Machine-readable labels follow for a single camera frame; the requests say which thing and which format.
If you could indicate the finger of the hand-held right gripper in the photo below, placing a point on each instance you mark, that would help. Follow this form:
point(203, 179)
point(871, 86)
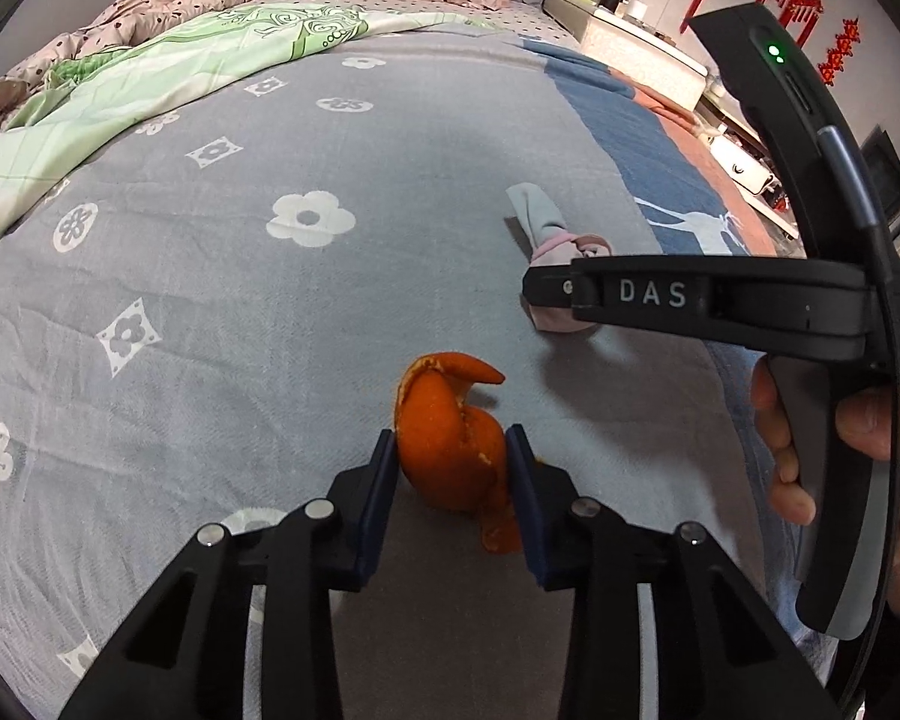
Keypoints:
point(547, 289)

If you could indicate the white television stand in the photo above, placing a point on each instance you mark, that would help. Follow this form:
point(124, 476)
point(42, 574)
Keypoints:
point(742, 165)

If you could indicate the black television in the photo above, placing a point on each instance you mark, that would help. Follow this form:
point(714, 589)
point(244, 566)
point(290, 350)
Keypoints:
point(889, 172)

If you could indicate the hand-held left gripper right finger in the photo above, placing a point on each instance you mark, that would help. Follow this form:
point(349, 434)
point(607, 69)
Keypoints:
point(529, 502)

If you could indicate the green patterned quilt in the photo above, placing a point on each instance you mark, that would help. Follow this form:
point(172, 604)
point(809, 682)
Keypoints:
point(120, 105)

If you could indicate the pink grey sock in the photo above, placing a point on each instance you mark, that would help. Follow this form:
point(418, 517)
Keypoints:
point(540, 214)

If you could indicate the white bedside cabinet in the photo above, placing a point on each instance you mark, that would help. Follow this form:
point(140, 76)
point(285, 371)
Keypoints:
point(630, 52)

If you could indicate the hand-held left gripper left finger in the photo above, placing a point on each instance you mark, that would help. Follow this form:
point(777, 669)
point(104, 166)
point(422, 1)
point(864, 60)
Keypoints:
point(379, 495)

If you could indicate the orange peel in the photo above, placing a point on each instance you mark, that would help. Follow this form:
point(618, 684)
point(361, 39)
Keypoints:
point(442, 450)

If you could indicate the person's right hand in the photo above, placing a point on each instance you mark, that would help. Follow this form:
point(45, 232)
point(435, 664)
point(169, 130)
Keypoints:
point(877, 420)

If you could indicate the white paper roll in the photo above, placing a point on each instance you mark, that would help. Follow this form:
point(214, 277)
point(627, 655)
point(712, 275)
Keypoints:
point(637, 10)

